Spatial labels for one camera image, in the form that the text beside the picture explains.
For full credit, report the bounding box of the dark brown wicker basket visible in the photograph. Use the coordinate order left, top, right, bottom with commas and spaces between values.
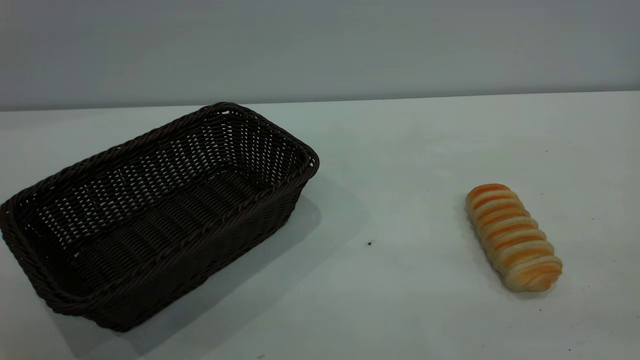
0, 102, 320, 333

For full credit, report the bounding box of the striped golden bread roll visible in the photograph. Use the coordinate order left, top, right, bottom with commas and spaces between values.
465, 183, 563, 293

